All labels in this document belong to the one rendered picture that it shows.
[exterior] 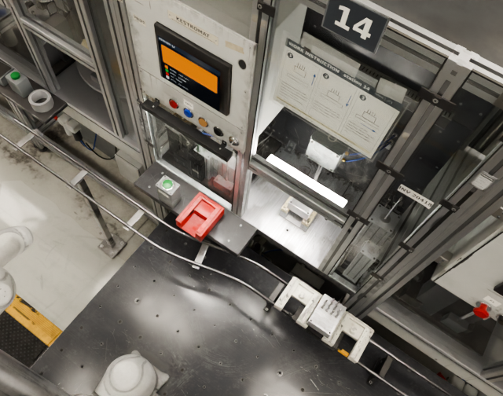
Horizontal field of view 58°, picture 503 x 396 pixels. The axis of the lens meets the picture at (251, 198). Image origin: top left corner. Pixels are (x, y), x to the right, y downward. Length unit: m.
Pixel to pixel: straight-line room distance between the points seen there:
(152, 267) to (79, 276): 0.86
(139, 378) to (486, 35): 1.39
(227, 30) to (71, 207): 2.09
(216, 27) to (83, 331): 1.34
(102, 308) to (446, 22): 1.62
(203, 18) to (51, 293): 2.03
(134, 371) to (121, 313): 0.39
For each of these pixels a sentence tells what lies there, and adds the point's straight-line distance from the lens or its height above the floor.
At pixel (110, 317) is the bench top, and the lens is 2.01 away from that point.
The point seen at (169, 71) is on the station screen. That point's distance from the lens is 1.39.
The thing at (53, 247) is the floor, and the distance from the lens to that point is 2.95.
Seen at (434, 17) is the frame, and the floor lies 2.01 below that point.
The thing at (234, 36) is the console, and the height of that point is 1.82.
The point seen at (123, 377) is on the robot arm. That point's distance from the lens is 1.68.
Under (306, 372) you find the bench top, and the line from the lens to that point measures 1.97.
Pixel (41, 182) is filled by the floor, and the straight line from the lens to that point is 3.18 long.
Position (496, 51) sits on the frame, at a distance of 1.01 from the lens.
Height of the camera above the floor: 2.60
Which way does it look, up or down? 62 degrees down
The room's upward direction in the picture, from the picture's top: 10 degrees clockwise
